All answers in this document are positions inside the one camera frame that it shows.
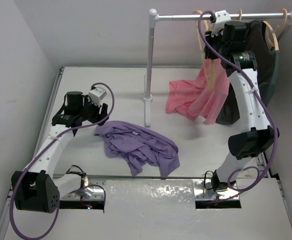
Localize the wooden hanger holding dark shirt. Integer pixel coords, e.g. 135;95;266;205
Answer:
263;8;288;51

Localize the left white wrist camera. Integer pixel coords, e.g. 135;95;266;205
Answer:
88;86;107;107

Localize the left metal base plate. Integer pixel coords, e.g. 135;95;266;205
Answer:
61;178;106;201

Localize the silver clothes rack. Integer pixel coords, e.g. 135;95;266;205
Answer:
143;8;292;128

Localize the dark grey t shirt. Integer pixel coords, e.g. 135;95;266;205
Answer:
216;20;280;125

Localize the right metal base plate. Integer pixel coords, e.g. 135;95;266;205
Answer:
193;178;239;201

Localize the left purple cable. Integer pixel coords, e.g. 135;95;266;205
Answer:
8;82;116;240

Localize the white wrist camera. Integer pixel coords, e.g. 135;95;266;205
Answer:
205;10;231;37
88;86;107;107

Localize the purple cable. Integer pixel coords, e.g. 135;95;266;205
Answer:
8;82;116;240
197;10;280;201

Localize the purple t shirt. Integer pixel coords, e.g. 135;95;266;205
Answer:
94;120;180;178

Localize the wooden hanger holding pink shirt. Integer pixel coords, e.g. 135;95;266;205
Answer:
238;9;243;22

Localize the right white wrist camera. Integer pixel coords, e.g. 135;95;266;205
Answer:
205;10;231;37

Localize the metal base plate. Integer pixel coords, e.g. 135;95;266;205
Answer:
193;178;239;201
61;178;106;201

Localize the aluminium table frame rail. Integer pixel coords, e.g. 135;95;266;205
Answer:
0;66;65;240

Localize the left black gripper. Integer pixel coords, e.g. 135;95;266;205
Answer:
77;95;108;125

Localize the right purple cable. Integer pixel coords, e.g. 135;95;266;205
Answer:
197;10;280;201

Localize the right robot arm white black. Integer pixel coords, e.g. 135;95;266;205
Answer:
205;20;279;192

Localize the pink t shirt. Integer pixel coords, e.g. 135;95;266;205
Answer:
165;59;230;125

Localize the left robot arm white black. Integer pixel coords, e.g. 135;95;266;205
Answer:
11;87;108;213

